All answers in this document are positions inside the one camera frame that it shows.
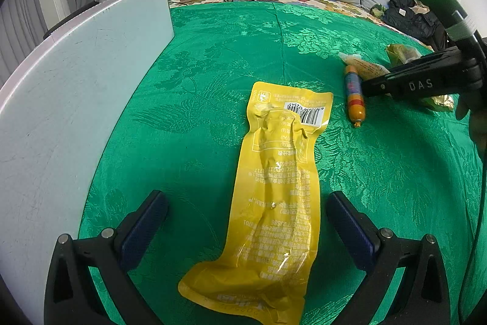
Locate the clear beige biscuit packet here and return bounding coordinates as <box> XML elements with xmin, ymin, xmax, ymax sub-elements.
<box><xmin>338</xmin><ymin>53</ymin><xmax>390</xmax><ymax>81</ymax></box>

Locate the orange blue sausage stick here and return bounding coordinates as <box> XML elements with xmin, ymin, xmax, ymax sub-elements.
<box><xmin>344</xmin><ymin>65</ymin><xmax>366</xmax><ymax>128</ymax></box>

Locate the plain yellow snack pouch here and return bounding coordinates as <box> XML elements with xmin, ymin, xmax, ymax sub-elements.
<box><xmin>178</xmin><ymin>82</ymin><xmax>334</xmax><ymax>324</ymax></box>

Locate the person's right hand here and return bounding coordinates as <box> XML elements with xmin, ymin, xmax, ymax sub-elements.
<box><xmin>456</xmin><ymin>97</ymin><xmax>487</xmax><ymax>157</ymax></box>

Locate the black jacket pile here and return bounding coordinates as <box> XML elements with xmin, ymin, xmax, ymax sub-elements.
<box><xmin>381</xmin><ymin>0</ymin><xmax>447</xmax><ymax>51</ymax></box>

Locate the gold green snack bag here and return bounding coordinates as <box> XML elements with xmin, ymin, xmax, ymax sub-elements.
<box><xmin>385</xmin><ymin>44</ymin><xmax>455</xmax><ymax>112</ymax></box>

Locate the green floral tablecloth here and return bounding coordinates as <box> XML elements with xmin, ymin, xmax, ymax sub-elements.
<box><xmin>79</xmin><ymin>1</ymin><xmax>486</xmax><ymax>324</ymax></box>

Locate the white storage box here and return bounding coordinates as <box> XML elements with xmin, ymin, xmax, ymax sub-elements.
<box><xmin>1</xmin><ymin>0</ymin><xmax>174</xmax><ymax>324</ymax></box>

